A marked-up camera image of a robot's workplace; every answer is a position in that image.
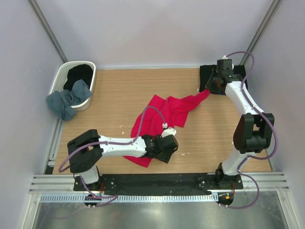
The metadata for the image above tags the red t shirt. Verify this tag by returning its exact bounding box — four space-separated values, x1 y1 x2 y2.
123 89 211 168

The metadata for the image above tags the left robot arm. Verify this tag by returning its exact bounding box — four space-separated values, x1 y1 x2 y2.
67 127 178 191

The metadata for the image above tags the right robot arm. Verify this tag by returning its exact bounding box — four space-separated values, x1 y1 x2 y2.
206 56 275 189

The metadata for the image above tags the folded black t shirt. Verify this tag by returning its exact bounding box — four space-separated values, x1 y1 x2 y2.
199 64 246 92

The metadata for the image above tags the black t shirt in basket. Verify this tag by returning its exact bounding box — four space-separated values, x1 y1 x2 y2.
63 64 93 91

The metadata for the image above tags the grey blue t shirt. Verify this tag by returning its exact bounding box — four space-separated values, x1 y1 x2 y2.
46 80 92 121

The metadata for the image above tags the white plastic basket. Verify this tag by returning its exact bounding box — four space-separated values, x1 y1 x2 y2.
46 61 96 121

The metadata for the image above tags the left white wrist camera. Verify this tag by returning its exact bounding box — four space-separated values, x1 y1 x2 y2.
161 123 177 137

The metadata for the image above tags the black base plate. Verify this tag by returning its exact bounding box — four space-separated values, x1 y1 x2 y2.
87 173 244 196

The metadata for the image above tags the slotted cable duct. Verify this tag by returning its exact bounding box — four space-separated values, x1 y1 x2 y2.
40 193 218 203

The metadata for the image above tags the aluminium frame rail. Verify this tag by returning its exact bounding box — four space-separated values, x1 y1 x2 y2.
28 173 290 195

